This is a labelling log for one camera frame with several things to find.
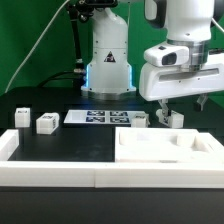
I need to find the white square table top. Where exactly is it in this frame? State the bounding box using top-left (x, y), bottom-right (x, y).
top-left (115, 127), bottom-right (224, 164)

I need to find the black cable bundle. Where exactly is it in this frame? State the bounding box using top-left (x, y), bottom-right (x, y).
top-left (39, 3), bottom-right (88, 88)

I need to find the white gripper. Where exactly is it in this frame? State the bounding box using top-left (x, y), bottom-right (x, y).
top-left (139, 44), bottom-right (224, 126)

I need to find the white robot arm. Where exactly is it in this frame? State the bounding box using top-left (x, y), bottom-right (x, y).
top-left (71, 0), bottom-right (224, 127)

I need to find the white U-shaped fence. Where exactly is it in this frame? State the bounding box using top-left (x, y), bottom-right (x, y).
top-left (0, 129), bottom-right (224, 188)

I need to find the white cable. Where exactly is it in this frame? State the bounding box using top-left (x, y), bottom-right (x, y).
top-left (3, 0), bottom-right (72, 94)

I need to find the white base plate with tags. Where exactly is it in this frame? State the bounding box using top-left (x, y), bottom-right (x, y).
top-left (64, 110), bottom-right (143, 125)

